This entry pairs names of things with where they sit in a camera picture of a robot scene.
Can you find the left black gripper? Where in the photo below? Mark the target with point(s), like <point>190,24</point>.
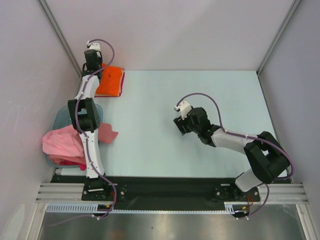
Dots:
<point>98,57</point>

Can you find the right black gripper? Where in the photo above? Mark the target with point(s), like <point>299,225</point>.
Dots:
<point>180,123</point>

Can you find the orange t shirt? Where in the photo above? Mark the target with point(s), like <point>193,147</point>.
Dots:
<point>110,81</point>

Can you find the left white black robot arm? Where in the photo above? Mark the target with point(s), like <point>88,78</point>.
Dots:
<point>86,121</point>

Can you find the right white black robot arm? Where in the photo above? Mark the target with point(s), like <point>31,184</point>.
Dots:
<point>266,157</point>

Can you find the folded beige t shirt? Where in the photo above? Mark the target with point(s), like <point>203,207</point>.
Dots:
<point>122,81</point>

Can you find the folded red t shirt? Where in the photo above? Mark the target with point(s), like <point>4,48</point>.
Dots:
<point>123,83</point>

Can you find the blue plastic basket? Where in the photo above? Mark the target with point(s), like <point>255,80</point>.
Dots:
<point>62,120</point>

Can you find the light pink t shirt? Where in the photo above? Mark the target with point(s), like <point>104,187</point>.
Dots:
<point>63,142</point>

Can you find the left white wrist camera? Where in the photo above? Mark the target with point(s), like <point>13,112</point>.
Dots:
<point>93,46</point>

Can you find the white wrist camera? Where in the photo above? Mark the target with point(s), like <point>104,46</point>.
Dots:
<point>184,108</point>
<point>93,46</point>

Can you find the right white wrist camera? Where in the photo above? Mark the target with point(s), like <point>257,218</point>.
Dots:
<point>184,108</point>

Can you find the left aluminium frame post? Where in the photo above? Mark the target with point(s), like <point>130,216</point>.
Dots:
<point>48,14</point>

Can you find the aluminium frame post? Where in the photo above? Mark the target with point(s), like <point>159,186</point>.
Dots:
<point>293,9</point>
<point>48,14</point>

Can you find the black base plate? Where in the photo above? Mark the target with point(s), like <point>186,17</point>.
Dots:
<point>162,195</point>

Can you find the right aluminium frame post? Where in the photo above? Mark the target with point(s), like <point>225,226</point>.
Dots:
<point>293,9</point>

